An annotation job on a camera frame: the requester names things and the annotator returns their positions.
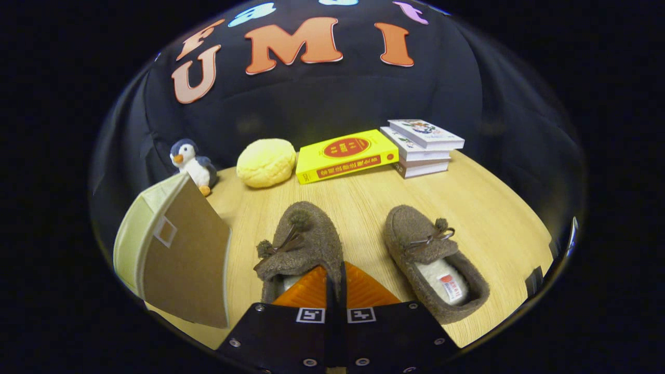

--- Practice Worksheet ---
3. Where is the penguin plush toy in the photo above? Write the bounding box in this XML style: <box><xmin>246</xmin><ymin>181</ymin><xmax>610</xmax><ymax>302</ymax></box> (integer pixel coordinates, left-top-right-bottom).
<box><xmin>169</xmin><ymin>138</ymin><xmax>219</xmax><ymax>197</ymax></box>

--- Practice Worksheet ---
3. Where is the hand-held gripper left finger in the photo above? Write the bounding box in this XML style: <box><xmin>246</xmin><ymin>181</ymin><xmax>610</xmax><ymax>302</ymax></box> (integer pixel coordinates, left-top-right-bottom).
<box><xmin>216</xmin><ymin>266</ymin><xmax>341</xmax><ymax>374</ymax></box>

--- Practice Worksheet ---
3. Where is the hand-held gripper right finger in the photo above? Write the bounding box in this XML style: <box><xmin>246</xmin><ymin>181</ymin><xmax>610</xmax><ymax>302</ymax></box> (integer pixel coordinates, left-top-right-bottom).
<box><xmin>340</xmin><ymin>261</ymin><xmax>460</xmax><ymax>374</ymax></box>

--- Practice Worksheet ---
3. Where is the yellow round plush bread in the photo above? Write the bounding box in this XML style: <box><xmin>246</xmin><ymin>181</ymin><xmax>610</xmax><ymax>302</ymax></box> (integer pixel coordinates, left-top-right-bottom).
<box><xmin>236</xmin><ymin>138</ymin><xmax>297</xmax><ymax>189</ymax></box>

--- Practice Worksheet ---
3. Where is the brown fuzzy shoe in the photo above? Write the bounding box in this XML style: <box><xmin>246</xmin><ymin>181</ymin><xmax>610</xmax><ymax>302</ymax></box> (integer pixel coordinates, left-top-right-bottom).
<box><xmin>253</xmin><ymin>202</ymin><xmax>344</xmax><ymax>304</ymax></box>
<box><xmin>383</xmin><ymin>205</ymin><xmax>490</xmax><ymax>325</ymax></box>

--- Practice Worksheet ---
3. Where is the yellow book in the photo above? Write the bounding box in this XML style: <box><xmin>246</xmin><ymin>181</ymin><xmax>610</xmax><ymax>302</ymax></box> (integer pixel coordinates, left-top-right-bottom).
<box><xmin>295</xmin><ymin>129</ymin><xmax>400</xmax><ymax>185</ymax></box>

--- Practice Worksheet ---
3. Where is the white illustrated book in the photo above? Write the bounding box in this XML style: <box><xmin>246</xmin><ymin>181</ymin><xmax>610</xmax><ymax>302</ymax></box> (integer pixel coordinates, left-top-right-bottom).
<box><xmin>388</xmin><ymin>119</ymin><xmax>466</xmax><ymax>151</ymax></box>

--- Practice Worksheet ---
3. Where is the brown fabric storage box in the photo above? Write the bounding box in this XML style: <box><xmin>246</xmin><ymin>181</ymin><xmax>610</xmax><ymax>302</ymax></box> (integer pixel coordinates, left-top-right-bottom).
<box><xmin>113</xmin><ymin>172</ymin><xmax>232</xmax><ymax>329</ymax></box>

